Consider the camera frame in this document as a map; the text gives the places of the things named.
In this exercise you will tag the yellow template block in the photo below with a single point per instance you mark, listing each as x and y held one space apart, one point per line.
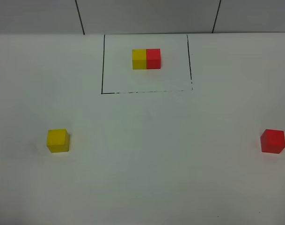
138 59

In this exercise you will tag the red template block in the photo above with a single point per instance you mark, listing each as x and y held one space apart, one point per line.
153 58

